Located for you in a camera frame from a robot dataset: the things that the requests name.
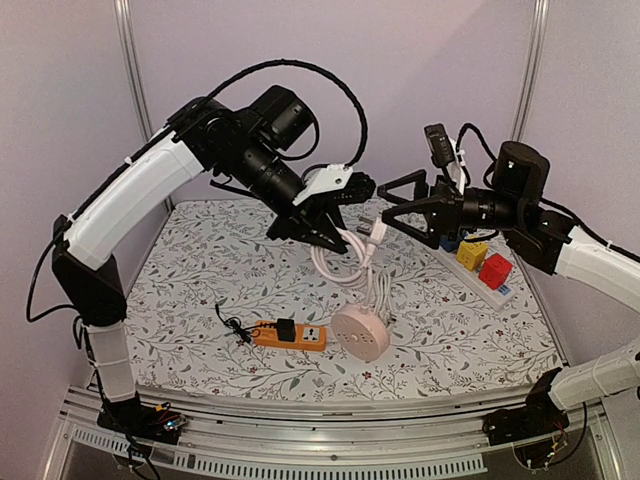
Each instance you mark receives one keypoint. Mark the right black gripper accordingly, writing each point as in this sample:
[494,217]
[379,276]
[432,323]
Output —
[445,212]

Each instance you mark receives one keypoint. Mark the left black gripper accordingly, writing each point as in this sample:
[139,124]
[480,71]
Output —
[310,216]

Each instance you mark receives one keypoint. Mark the blue cube socket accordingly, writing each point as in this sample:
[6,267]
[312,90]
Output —
[449,245]

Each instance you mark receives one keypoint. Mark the yellow cube socket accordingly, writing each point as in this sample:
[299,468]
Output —
[471,254]

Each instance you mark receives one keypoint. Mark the red cube socket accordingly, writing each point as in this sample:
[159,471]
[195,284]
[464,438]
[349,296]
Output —
[495,271]

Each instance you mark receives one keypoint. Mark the pink round socket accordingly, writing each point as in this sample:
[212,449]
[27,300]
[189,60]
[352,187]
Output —
[360,331]

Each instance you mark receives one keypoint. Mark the black power adapter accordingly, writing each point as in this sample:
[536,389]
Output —
[286,330]

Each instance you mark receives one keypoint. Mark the orange power strip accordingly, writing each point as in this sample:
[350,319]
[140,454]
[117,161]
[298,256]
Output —
[301,337]

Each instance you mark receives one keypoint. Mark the white power strip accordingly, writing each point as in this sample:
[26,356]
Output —
[498,299]

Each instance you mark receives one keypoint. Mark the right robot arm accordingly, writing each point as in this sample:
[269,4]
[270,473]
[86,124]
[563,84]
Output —
[546,236]

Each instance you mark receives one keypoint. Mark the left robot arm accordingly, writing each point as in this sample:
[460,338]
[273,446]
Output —
[250,146]

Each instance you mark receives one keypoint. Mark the floral table mat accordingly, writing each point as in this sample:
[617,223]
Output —
[213,261]

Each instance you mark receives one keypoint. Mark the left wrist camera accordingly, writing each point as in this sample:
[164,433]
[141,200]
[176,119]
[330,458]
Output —
[337,183]

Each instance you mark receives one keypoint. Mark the aluminium front rail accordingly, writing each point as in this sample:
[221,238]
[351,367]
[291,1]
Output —
[425,438]

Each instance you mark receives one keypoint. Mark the right aluminium post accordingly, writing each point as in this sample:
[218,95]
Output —
[531,69]

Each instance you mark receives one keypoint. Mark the aluminium post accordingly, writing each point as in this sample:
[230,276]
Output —
[126,35]
[531,69]

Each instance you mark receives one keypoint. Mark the left aluminium post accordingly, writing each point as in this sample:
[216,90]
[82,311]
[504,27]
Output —
[126,35]

